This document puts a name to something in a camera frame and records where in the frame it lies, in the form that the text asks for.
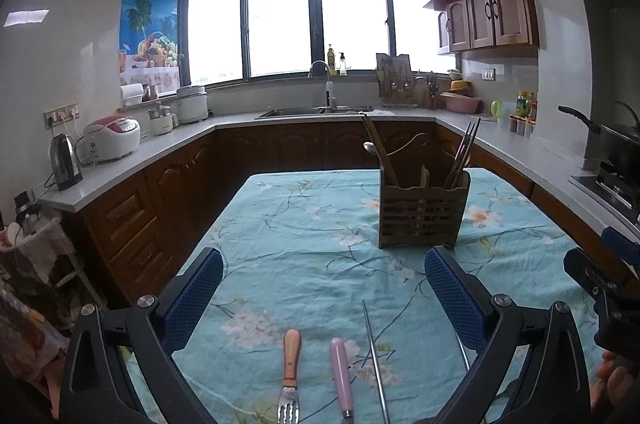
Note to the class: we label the wooden utensil holder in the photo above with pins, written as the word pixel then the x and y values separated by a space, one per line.
pixel 420 216

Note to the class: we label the metal spoon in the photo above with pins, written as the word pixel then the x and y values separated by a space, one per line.
pixel 369 148

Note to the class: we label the person's right hand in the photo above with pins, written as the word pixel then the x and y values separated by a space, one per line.
pixel 610 384

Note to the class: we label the metal chopstick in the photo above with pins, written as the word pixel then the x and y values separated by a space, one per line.
pixel 463 350
pixel 375 359

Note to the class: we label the wooden seasoning rack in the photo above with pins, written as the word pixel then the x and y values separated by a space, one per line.
pixel 522 126

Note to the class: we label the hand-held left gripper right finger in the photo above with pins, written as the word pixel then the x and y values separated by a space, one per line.
pixel 455 299

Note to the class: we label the yellow bowl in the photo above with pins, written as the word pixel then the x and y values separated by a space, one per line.
pixel 460 86

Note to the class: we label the pink basin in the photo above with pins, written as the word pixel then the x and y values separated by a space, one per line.
pixel 461 103

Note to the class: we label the steel sink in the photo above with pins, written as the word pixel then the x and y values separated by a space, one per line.
pixel 310 111

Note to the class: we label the wall outlet strip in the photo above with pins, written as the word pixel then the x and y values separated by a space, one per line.
pixel 62 114

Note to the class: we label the gas stove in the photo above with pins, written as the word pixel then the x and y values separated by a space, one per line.
pixel 607 191

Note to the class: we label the chrome faucet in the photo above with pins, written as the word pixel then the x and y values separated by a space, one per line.
pixel 327 89

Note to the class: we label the large white cooker pot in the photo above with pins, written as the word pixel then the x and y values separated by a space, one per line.
pixel 192 105

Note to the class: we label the dark brown chopstick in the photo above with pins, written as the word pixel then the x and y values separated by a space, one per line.
pixel 374 141
pixel 384 154

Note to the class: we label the knife block rack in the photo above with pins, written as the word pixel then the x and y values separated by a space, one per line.
pixel 395 81

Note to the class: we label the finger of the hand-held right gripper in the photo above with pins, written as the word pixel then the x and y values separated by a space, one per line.
pixel 587 271
pixel 622 244

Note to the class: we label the black wok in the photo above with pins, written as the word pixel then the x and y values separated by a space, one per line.
pixel 617 144

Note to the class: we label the steel electric kettle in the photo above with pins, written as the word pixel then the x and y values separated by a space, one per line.
pixel 64 164

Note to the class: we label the green plastic object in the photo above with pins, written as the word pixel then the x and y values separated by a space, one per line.
pixel 496 109

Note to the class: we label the white wall socket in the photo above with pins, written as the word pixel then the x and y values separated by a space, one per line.
pixel 488 73

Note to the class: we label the yellow oil bottle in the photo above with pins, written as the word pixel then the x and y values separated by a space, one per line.
pixel 331 61

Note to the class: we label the knife block with scissors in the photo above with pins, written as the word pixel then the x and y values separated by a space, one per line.
pixel 431 93

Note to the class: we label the clear pump bottle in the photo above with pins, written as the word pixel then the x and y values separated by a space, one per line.
pixel 342 65

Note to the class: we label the red seasoning bottle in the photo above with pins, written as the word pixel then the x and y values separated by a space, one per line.
pixel 533 106

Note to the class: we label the light wooden spatula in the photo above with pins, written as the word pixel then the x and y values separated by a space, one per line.
pixel 425 178

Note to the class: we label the white red rice cooker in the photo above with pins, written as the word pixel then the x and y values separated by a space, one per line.
pixel 112 139

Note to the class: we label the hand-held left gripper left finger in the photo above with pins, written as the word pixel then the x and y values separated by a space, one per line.
pixel 192 299

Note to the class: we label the wooden base cabinets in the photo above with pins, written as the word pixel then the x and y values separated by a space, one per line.
pixel 280 149

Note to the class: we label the small white electric pot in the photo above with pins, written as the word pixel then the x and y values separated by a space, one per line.
pixel 161 121

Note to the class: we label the fruit wall poster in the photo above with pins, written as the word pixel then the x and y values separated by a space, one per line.
pixel 150 29

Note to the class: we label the bay window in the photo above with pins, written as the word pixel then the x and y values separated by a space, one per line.
pixel 280 24

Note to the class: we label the white box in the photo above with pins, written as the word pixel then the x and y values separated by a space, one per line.
pixel 132 95

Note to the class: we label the grey kitchen countertop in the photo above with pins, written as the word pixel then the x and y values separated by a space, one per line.
pixel 165 144

